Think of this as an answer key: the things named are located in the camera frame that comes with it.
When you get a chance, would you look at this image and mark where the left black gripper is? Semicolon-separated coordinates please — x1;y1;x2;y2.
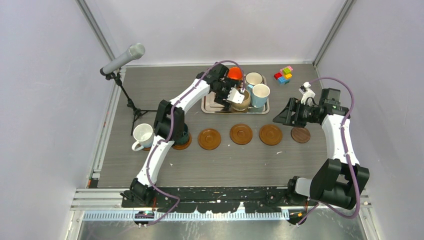
214;79;242;108

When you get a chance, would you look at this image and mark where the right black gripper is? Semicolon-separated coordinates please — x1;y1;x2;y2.
273;97;320;129

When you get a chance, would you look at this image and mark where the orange mug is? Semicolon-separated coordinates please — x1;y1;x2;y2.
227;66;243;81

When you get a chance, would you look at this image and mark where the dark wooden coaster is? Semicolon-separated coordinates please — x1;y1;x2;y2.
290;127;311;144

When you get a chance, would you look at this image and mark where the orange brown coaster front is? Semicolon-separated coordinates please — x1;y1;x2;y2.
259;124;283;146

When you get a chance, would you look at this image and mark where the metal tray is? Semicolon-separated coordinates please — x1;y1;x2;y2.
201;92;270;115

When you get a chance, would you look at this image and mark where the cream white mug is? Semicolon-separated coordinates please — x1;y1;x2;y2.
245;72;264;86

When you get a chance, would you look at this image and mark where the light blue mug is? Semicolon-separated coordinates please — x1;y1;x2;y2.
246;83;271;108

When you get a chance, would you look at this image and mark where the beige mug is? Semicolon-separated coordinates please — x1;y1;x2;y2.
231;90;251;112

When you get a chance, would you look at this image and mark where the dark green mug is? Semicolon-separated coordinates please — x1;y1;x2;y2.
180;124;190;145

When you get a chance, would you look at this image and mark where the white blue mug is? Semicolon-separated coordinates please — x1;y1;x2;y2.
131;123;154;152

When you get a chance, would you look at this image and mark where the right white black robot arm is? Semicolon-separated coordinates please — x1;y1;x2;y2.
273;86;370;210

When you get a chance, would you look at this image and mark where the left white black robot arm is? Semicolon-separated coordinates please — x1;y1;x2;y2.
121;60;242;207

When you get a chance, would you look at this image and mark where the colourful block puzzle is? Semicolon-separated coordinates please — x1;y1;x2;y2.
273;65;293;85

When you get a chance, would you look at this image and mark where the grey microphone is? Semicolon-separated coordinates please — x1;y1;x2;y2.
99;43;146;76

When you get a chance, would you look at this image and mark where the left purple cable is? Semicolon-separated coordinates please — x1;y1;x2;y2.
145;59;247;227

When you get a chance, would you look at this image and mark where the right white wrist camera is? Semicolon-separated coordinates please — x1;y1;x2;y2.
299;81;316;106

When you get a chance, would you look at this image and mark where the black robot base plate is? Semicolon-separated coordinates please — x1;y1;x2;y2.
121;186;314;214

